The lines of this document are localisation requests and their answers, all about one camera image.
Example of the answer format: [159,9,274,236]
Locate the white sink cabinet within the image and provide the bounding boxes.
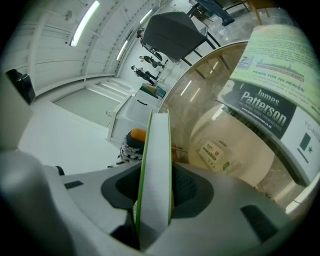
[107,86,166,143]

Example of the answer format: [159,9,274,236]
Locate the white green packet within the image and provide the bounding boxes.
[195,140,232,174]

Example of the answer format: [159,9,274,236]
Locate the orange sofa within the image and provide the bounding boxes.
[126,127,149,148]

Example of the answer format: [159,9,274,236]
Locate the beige round basket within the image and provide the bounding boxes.
[157,41,320,218]

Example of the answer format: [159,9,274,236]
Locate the black head camera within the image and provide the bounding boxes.
[4,68,36,106]

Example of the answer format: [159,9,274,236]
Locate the grey patterned knit throw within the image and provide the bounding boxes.
[107,133,145,170]

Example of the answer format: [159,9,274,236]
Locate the printed paperback book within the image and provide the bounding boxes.
[215,24,320,187]

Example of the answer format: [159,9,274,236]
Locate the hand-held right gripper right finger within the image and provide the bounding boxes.
[146,161,300,256]

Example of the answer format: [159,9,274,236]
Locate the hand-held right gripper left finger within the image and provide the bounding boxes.
[45,162,144,256]

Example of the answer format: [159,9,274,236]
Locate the dark chair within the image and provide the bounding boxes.
[143,11,222,66]

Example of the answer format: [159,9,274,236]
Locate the green book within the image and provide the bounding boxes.
[134,109,173,252]

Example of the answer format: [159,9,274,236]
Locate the ceiling tube light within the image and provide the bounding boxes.
[138,8,153,25]
[115,39,130,61]
[69,0,101,48]

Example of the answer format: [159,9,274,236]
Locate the cardboard box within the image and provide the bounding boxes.
[139,83,160,95]

